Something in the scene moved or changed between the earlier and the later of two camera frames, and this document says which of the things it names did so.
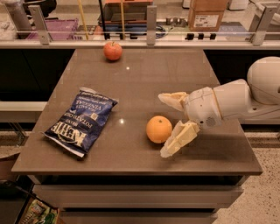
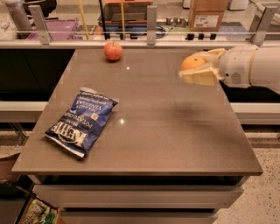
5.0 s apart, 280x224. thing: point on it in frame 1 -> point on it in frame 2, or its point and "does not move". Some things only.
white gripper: x=200 y=107 -> x=235 y=67
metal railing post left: x=39 y=24 does not move
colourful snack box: x=38 y=212 does not move
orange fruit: x=158 y=129 -> x=192 y=62
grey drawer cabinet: x=138 y=199 does not move
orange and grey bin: x=135 y=16 does not move
